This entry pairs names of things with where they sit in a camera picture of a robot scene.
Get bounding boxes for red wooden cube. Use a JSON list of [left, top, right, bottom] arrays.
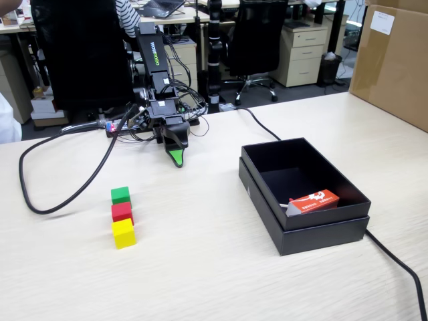
[[111, 201, 134, 225]]

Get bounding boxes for person in striped shirt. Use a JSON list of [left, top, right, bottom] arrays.
[[115, 0, 142, 39]]

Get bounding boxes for green wooden cube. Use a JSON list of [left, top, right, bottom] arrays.
[[110, 186, 133, 209]]

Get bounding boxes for stacked white boxes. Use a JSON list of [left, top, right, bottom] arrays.
[[30, 95, 70, 128]]

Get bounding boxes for orange drink carton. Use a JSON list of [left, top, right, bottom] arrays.
[[280, 189, 340, 217]]

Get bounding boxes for black laptop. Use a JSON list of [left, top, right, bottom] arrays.
[[137, 0, 187, 19]]

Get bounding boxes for yellow wooden cube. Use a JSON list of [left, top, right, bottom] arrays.
[[111, 217, 138, 250]]

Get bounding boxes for black mesh office chair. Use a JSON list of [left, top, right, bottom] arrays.
[[227, 0, 290, 106]]

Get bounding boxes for gray braided cable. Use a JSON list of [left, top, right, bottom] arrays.
[[59, 120, 108, 135]]

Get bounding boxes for beige drawer cabinet with lock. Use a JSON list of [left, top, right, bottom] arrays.
[[163, 38, 199, 101]]

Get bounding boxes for beige three-drawer cabinet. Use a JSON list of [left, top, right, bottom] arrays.
[[269, 25, 329, 88]]

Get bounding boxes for large brown cardboard box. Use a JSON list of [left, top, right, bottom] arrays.
[[348, 0, 428, 133]]

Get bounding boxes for black open cardboard box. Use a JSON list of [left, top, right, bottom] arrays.
[[240, 136, 372, 231]]

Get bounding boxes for large black office chair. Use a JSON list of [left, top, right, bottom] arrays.
[[29, 0, 138, 121]]

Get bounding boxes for black power cable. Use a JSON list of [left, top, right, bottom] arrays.
[[230, 106, 428, 321]]

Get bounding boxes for black trash bin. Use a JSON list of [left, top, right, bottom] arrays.
[[316, 51, 344, 87]]

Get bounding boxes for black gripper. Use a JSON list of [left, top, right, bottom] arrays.
[[146, 98, 191, 168]]

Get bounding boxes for bare person forearm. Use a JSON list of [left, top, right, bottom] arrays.
[[0, 0, 21, 17]]

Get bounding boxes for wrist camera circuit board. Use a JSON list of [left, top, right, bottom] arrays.
[[128, 106, 150, 130]]

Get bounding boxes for black pole with white bands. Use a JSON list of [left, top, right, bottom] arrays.
[[206, 0, 223, 113]]

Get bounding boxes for person in white shirt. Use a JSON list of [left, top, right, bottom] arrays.
[[0, 92, 23, 145]]

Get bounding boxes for controller board with red LED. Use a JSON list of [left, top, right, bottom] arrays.
[[105, 118, 134, 138]]

